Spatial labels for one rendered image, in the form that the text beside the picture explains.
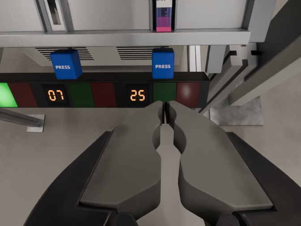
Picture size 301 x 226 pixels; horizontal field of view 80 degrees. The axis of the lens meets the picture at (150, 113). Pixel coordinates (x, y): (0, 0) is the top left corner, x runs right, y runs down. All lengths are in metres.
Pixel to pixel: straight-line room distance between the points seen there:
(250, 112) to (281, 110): 0.16
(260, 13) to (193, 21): 0.06
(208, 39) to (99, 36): 0.10
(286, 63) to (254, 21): 0.43
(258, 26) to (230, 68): 0.10
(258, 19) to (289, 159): 0.91
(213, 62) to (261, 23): 0.07
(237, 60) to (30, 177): 0.99
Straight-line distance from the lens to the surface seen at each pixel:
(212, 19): 0.21
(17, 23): 0.25
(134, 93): 0.24
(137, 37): 0.19
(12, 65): 1.28
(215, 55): 0.26
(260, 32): 0.22
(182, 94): 0.24
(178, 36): 0.19
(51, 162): 1.02
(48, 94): 0.28
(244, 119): 0.98
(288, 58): 0.63
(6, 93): 0.31
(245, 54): 0.31
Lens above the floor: 0.88
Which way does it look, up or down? 77 degrees down
